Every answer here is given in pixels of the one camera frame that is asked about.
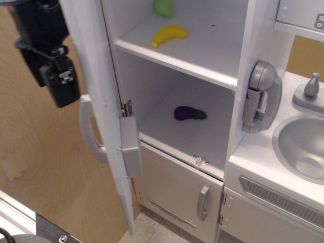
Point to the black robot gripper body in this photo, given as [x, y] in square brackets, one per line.
[41, 45]

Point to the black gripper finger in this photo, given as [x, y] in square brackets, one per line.
[61, 82]

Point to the white fridge door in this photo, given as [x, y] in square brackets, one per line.
[86, 25]

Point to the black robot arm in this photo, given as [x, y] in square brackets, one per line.
[31, 5]

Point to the silver fridge door hinge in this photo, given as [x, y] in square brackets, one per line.
[126, 109]

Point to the grey ice dispenser box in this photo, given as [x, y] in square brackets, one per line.
[131, 147]

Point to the yellow toy banana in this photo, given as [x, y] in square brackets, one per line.
[168, 32]

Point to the green toy pear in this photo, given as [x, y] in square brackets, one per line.
[164, 7]

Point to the purple toy eggplant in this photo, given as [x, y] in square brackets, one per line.
[185, 112]

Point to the white freezer door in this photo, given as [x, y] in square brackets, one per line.
[170, 188]

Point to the white toy kitchen cabinet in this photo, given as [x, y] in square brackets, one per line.
[209, 70]

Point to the grey toy telephone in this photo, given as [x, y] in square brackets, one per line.
[263, 98]

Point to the white oven door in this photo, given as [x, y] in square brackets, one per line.
[252, 221]

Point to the grey toy sink bowl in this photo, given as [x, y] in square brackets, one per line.
[298, 144]

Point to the grey toy faucet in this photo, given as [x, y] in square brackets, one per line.
[310, 95]

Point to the white toy microwave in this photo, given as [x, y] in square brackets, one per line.
[303, 18]

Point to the grey oven vent panel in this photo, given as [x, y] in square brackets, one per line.
[281, 201]

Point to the grey fridge door handle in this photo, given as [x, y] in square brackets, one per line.
[85, 115]

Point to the aluminium frame rail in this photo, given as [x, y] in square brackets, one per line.
[16, 218]

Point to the black metal base plate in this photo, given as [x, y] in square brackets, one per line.
[45, 232]

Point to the grey freezer door handle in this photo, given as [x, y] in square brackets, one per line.
[202, 210]

